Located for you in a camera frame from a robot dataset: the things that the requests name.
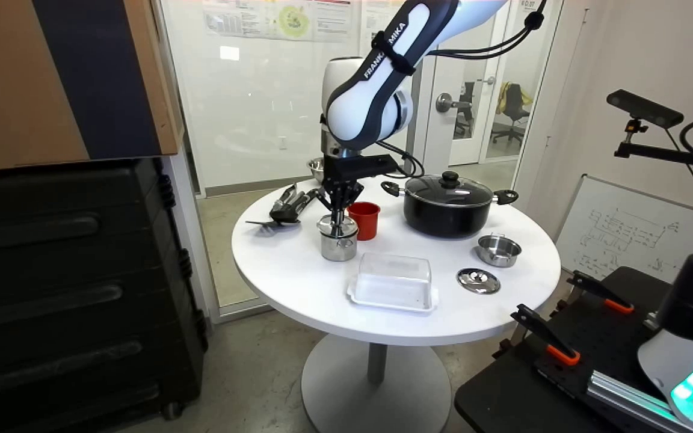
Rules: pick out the black stereo camera bar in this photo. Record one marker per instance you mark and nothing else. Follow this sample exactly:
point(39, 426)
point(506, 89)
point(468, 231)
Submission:
point(643, 109)

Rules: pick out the whiteboard with drawings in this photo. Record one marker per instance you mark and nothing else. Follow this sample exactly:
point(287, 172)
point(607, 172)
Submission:
point(631, 231)

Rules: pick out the white device with green light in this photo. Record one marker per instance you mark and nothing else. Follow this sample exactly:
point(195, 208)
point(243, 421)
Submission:
point(684, 375)

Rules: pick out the black office chair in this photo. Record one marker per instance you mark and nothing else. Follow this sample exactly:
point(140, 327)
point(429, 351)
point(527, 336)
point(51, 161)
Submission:
point(512, 109)

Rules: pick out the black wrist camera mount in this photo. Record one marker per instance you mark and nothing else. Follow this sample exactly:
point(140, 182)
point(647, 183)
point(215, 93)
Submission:
point(377, 166)

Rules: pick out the red cup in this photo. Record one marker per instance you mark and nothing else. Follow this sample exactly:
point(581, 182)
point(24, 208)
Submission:
point(364, 222)

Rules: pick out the clear plastic food container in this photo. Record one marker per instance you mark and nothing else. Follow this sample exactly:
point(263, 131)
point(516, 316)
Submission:
point(391, 285)

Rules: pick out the silver steel pot lid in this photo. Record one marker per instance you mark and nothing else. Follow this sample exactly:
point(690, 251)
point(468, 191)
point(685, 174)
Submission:
point(476, 280)

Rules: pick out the tall silver steel pot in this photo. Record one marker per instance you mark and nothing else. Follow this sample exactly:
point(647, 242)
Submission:
point(338, 251)

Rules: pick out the black side platform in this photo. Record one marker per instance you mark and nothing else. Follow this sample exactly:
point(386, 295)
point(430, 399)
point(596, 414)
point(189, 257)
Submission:
point(516, 399)

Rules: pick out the black storage cabinet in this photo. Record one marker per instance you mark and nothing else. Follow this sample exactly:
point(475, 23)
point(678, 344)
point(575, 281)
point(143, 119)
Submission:
point(66, 297)

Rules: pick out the shallow silver steel pot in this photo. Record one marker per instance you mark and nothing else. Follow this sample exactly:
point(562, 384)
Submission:
point(499, 251)

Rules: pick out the glass lid with black knob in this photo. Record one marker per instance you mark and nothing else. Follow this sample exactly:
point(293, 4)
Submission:
point(447, 185)

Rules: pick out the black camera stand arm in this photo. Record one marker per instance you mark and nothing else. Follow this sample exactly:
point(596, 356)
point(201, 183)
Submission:
point(666, 152)

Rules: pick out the white table pedestal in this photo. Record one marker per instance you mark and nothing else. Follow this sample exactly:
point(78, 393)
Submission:
point(374, 393)

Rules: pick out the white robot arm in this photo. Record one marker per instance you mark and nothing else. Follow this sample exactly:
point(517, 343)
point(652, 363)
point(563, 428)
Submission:
point(370, 87)

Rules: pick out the black cooking pot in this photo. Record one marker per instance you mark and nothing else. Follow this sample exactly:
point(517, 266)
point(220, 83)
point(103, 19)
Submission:
point(445, 219)

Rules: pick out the black kitchen spatula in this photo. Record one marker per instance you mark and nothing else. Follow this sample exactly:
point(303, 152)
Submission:
point(287, 204)

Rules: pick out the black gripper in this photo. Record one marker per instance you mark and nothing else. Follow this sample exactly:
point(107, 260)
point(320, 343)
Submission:
point(343, 177)

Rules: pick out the wall poster with green circle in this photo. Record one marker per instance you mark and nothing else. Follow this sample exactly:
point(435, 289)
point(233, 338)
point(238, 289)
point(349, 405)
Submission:
point(291, 19)

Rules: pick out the aluminium rail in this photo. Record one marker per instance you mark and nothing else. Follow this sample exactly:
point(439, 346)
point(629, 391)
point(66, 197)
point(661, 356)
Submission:
point(625, 399)

